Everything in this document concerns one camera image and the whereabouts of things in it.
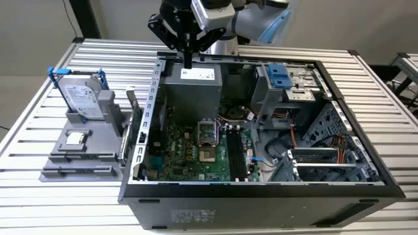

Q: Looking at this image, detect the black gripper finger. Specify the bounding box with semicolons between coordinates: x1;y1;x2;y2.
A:
146;14;189;69
188;27;226;69

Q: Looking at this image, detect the grey power supply unit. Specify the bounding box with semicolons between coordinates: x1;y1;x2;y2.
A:
158;62;222;123

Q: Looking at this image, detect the blue plastic bay latch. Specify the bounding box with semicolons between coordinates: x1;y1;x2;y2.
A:
265;64;289;89

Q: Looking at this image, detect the black CPU cooler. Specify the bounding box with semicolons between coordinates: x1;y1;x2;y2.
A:
217;102;254;123

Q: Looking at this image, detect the grey metal drive cage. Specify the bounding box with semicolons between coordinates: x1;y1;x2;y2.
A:
252;65;323;128

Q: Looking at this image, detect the hard disk in blue carrier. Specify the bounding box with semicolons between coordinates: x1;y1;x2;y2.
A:
46;66;108;122

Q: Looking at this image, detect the green graphics card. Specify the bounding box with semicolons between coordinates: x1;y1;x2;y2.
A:
118;84;144;166

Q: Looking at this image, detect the metal socket cover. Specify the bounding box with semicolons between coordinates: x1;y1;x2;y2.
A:
197;119;218;146

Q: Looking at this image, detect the CPU socket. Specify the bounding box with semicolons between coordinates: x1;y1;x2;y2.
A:
197;144;218;164

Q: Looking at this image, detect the grey parts rack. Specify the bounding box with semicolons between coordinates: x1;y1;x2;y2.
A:
38;89;130;183

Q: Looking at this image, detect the green motherboard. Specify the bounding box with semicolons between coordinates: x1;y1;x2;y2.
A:
145;105;261;182

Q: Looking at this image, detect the silver CPU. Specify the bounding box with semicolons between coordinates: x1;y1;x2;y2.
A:
63;131;86;145

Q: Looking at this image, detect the metal slat side table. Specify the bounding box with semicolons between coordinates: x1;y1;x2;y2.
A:
387;51;418;110

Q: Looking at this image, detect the grey metal disk bay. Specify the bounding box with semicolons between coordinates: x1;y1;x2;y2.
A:
286;146;359;182

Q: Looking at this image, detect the black PC case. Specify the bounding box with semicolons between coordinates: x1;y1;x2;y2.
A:
117;50;405;231

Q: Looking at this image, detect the black vertical post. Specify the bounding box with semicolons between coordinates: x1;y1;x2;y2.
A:
69;0;101;40

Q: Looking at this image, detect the orange data wire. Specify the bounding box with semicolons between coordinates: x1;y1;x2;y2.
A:
289;123;297;149

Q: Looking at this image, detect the thick black cable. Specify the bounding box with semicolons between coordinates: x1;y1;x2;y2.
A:
264;137;289;164

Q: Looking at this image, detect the red yellow wire bundle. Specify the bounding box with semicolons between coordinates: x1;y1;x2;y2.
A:
331;134;348;165

